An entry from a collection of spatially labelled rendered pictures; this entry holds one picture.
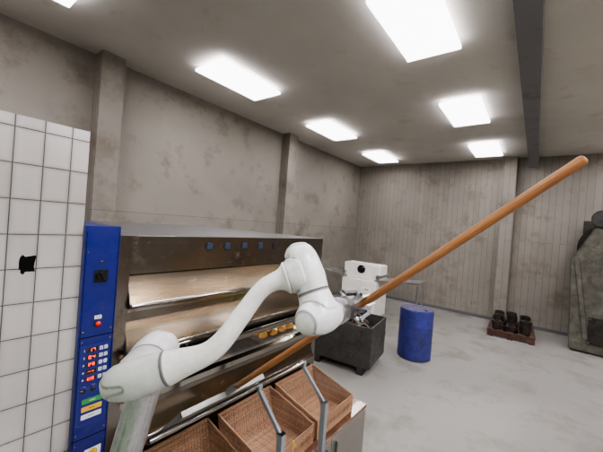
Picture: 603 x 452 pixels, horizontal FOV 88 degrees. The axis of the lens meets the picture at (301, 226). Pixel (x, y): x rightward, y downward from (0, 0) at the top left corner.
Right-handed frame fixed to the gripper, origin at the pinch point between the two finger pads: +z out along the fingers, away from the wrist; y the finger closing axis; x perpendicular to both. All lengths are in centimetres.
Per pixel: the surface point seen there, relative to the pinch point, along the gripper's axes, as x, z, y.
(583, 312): 40, 761, 171
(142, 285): -103, -25, -71
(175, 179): -294, 191, -372
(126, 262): -94, -36, -80
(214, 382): -152, 32, -13
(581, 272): 88, 765, 104
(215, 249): -89, 22, -85
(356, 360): -229, 328, 30
